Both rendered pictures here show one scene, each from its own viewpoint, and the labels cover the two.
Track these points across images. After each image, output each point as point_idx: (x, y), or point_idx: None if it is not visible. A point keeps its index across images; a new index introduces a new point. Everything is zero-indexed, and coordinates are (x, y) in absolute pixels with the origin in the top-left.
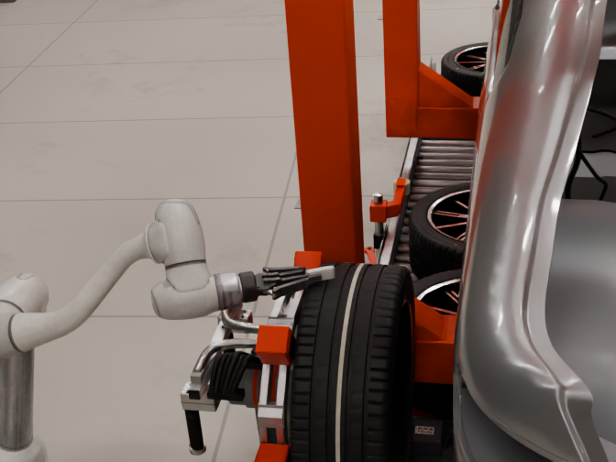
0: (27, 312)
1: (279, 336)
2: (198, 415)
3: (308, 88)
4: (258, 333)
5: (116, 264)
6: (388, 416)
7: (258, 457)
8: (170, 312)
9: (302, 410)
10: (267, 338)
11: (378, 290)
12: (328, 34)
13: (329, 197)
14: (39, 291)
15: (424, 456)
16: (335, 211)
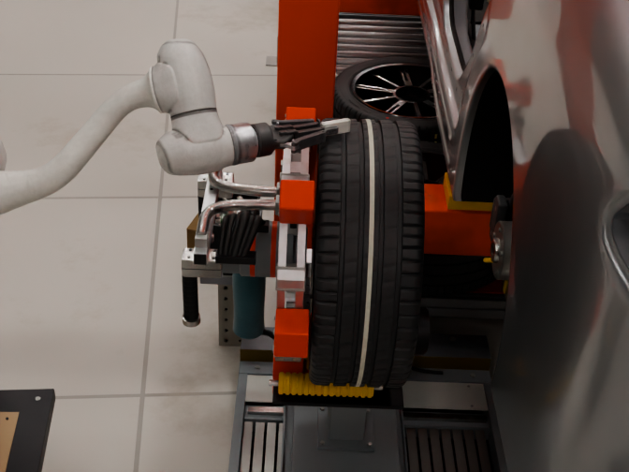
0: None
1: (304, 192)
2: (197, 283)
3: None
4: (282, 188)
5: (112, 113)
6: (421, 273)
7: (279, 323)
8: (183, 166)
9: (330, 270)
10: (291, 194)
11: (398, 143)
12: None
13: (311, 51)
14: (0, 149)
15: None
16: (315, 67)
